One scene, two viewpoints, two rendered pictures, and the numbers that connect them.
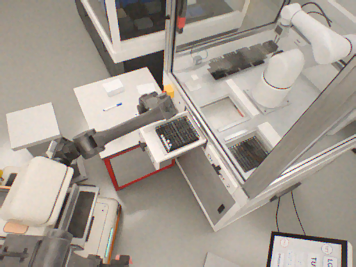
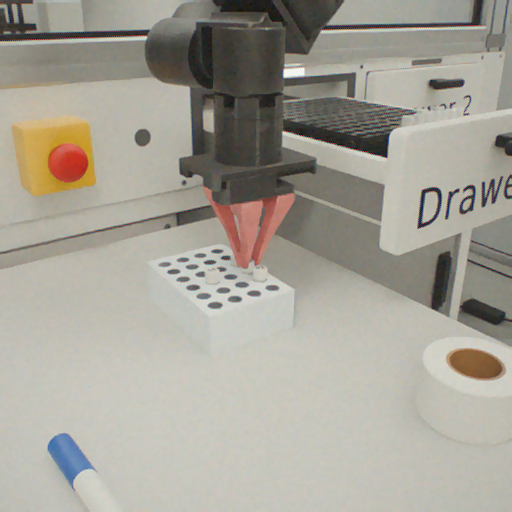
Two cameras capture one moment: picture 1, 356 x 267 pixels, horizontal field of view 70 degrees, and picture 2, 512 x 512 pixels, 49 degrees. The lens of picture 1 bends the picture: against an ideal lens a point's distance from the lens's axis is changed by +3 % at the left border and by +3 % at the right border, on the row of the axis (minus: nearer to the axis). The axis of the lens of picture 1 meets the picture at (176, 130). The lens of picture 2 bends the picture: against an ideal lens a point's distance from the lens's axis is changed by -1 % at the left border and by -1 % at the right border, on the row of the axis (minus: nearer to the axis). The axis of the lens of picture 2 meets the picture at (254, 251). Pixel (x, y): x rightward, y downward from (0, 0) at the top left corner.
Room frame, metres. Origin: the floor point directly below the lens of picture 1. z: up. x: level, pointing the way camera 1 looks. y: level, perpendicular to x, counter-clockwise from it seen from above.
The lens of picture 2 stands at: (0.96, 0.70, 1.02)
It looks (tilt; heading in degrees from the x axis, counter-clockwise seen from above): 23 degrees down; 268
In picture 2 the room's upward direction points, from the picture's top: straight up
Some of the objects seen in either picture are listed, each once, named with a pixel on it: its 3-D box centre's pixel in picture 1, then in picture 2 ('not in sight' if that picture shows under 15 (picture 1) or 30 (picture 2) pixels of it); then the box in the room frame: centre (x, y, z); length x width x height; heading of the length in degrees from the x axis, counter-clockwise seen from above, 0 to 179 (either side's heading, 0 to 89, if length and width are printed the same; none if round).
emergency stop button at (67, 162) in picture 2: not in sight; (66, 161); (1.13, 0.12, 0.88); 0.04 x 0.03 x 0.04; 34
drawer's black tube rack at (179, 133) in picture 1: (176, 134); (345, 138); (0.82, -0.01, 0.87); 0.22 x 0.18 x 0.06; 124
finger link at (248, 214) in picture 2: not in sight; (255, 215); (0.94, 0.22, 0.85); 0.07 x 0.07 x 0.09; 31
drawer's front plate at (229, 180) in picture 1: (220, 168); (427, 100); (0.63, -0.28, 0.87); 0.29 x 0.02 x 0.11; 34
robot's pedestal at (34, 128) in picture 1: (52, 151); not in sight; (0.81, 0.93, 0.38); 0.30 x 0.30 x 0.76; 31
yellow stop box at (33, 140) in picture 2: (168, 92); (55, 155); (1.15, 0.09, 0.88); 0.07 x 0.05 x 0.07; 34
